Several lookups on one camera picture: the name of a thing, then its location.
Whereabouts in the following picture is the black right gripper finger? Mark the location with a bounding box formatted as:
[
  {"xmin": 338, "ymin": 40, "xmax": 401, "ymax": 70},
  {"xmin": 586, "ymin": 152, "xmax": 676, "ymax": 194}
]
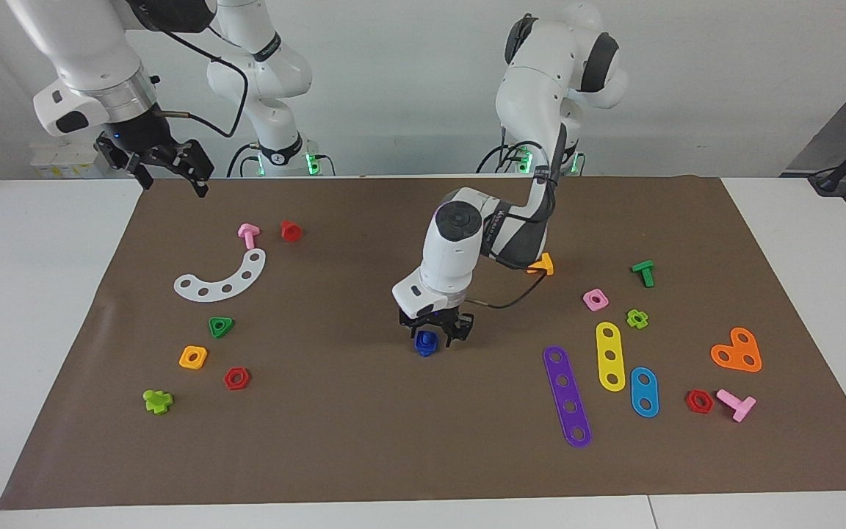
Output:
[
  {"xmin": 166, "ymin": 139, "xmax": 215, "ymax": 198},
  {"xmin": 116, "ymin": 149, "xmax": 154, "ymax": 191}
]

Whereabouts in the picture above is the white cardboard box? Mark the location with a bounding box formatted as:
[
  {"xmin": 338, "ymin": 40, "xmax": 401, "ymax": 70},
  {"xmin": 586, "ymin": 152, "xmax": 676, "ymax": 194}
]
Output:
[{"xmin": 30, "ymin": 142, "xmax": 104, "ymax": 179}]

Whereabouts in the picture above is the brown table mat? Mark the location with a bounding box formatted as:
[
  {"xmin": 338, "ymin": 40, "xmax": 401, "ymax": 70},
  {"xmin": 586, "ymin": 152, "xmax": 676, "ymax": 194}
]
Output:
[{"xmin": 0, "ymin": 175, "xmax": 846, "ymax": 511}]

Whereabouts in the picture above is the white curved five-hole plate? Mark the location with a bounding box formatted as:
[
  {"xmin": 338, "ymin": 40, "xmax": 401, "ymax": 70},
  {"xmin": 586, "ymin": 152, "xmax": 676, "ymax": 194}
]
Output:
[{"xmin": 173, "ymin": 248, "xmax": 267, "ymax": 303}]

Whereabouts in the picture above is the purple four-hole plastic plate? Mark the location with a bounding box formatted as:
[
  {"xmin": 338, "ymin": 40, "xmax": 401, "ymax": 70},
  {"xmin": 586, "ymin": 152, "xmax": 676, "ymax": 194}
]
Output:
[{"xmin": 543, "ymin": 345, "xmax": 593, "ymax": 449}]

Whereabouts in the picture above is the yellow three-hole plastic plate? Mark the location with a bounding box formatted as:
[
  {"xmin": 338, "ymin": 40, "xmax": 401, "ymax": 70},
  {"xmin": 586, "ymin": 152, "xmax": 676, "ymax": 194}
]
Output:
[{"xmin": 596, "ymin": 322, "xmax": 626, "ymax": 392}]

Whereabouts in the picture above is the blue two-hole plastic plate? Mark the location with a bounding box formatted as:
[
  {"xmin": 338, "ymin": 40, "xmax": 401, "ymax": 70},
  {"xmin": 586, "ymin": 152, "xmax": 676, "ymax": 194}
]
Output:
[{"xmin": 630, "ymin": 367, "xmax": 660, "ymax": 419}]

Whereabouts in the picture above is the orange heart-shaped plastic plate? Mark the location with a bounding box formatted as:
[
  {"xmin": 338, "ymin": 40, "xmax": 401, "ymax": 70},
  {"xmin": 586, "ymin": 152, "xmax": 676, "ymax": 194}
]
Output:
[{"xmin": 710, "ymin": 327, "xmax": 763, "ymax": 373}]

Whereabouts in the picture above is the dark grey partition panel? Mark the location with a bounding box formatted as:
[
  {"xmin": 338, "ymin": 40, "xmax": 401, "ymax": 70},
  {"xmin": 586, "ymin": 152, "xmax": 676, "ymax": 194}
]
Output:
[{"xmin": 781, "ymin": 70, "xmax": 846, "ymax": 177}]

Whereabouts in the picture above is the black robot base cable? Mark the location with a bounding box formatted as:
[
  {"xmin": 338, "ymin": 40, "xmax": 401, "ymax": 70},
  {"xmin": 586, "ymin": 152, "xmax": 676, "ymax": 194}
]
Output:
[
  {"xmin": 227, "ymin": 142, "xmax": 262, "ymax": 178},
  {"xmin": 476, "ymin": 142, "xmax": 534, "ymax": 175}
]

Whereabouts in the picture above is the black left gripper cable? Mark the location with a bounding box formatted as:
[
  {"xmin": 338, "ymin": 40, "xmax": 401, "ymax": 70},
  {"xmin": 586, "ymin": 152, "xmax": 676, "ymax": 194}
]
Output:
[{"xmin": 464, "ymin": 121, "xmax": 569, "ymax": 310}]

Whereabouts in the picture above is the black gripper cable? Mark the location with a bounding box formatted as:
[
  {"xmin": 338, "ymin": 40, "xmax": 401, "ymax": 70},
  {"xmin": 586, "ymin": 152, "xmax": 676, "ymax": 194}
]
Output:
[
  {"xmin": 464, "ymin": 121, "xmax": 569, "ymax": 310},
  {"xmin": 126, "ymin": 0, "xmax": 250, "ymax": 139}
]

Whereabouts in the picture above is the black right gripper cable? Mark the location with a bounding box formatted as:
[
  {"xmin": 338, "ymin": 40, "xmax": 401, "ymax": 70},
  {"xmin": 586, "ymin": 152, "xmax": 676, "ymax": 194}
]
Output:
[{"xmin": 126, "ymin": 0, "xmax": 250, "ymax": 139}]

